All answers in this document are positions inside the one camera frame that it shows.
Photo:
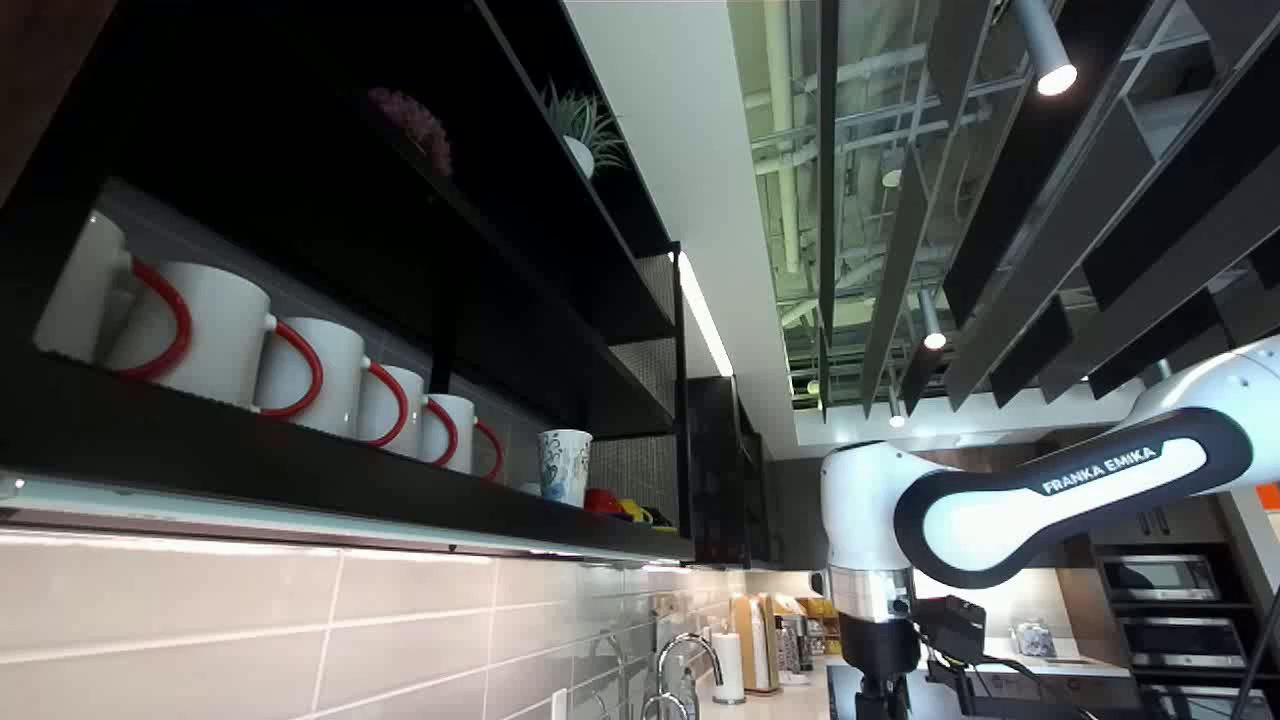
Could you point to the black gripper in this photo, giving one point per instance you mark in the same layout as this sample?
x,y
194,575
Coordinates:
x,y
880,654

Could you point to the patterned paper cup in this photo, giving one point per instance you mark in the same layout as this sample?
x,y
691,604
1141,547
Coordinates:
x,y
564,466

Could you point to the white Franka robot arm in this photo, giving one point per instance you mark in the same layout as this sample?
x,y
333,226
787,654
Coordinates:
x,y
894,514

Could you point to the paper towel roll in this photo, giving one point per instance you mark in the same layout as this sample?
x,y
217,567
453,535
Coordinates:
x,y
730,671

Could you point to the chrome sink faucet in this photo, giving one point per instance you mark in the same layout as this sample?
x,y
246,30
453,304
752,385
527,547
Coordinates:
x,y
666,682

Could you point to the black built-in oven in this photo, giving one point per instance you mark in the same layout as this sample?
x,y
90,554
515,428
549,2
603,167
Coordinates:
x,y
1181,615

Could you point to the small potted green plant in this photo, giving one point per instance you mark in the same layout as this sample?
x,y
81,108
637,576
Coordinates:
x,y
585,129

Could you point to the ceiling spotlight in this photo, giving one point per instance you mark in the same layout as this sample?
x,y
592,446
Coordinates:
x,y
1046,48

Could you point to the purple flower decoration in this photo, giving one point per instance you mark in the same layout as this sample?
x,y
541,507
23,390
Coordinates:
x,y
422,129

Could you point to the white mug red handle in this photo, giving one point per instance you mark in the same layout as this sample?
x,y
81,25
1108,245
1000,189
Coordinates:
x,y
498,454
315,372
194,329
449,435
390,408

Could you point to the black wall shelf unit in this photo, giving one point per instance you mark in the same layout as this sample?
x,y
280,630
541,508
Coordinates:
x,y
253,119

